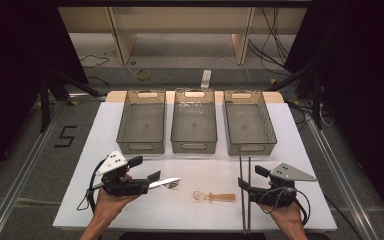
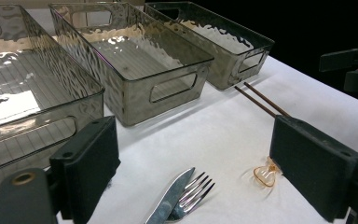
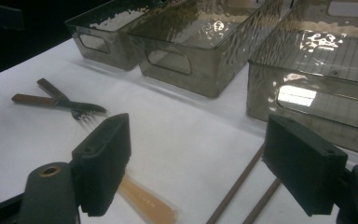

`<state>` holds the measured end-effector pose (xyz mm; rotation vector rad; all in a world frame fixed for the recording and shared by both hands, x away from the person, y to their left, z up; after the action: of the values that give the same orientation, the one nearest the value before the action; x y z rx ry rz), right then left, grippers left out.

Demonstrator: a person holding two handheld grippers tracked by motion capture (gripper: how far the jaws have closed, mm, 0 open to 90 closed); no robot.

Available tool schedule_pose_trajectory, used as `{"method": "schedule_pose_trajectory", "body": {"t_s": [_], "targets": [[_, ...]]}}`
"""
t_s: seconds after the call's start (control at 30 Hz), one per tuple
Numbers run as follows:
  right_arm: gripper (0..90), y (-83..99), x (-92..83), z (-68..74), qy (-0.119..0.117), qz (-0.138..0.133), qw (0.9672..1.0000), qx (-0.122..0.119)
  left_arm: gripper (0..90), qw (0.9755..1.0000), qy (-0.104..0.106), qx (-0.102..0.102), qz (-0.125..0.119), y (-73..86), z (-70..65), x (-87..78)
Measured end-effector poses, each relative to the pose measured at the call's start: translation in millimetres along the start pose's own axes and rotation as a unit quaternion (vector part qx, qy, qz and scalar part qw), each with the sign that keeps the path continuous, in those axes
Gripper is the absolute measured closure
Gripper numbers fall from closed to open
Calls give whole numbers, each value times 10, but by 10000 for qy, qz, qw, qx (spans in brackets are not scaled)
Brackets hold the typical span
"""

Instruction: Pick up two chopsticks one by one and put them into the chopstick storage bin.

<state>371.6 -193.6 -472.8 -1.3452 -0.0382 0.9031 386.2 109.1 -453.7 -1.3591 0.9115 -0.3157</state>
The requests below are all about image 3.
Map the grey mesh tray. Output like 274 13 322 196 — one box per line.
246 0 358 159
127 0 285 99
64 0 164 72

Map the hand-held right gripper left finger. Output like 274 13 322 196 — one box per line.
70 112 132 217

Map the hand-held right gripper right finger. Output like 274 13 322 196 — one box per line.
261 114 350 217

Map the wooden handled fork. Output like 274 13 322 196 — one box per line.
36 77 99 127

